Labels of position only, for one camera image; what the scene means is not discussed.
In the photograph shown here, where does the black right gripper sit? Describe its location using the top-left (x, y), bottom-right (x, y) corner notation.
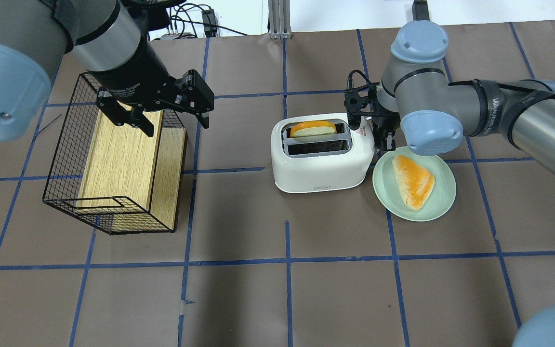
top-left (370, 99), bottom-right (400, 152)

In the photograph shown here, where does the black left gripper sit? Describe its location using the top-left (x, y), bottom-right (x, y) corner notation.
top-left (95, 41), bottom-right (214, 138)

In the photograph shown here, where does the white two-slot toaster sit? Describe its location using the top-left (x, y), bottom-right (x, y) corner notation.
top-left (270, 113), bottom-right (376, 193)

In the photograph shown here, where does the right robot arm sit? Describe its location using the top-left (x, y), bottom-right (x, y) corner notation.
top-left (378, 20), bottom-right (555, 347)

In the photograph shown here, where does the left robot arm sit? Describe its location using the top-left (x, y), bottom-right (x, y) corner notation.
top-left (0, 0), bottom-right (214, 141)

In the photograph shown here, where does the bread slice in toaster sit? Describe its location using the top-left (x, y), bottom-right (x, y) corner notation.
top-left (289, 120), bottom-right (337, 138)

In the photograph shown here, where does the light green plate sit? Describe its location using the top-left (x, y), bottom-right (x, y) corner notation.
top-left (372, 147), bottom-right (456, 222)

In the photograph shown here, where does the triangular toasted bread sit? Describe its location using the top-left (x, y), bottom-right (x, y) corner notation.
top-left (392, 155), bottom-right (436, 211)

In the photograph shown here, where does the wooden box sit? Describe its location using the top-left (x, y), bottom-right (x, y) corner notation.
top-left (75, 111), bottom-right (187, 235)

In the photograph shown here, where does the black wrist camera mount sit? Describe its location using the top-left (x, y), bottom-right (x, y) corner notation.
top-left (344, 69), bottom-right (381, 131)

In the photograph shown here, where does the black cable bundle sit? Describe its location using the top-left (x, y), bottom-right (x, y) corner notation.
top-left (147, 2), bottom-right (249, 40)

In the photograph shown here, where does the black wire basket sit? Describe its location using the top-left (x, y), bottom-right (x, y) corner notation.
top-left (42, 72), bottom-right (187, 236)

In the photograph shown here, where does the aluminium frame post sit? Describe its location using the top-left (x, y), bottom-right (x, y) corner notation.
top-left (268, 0), bottom-right (292, 40)

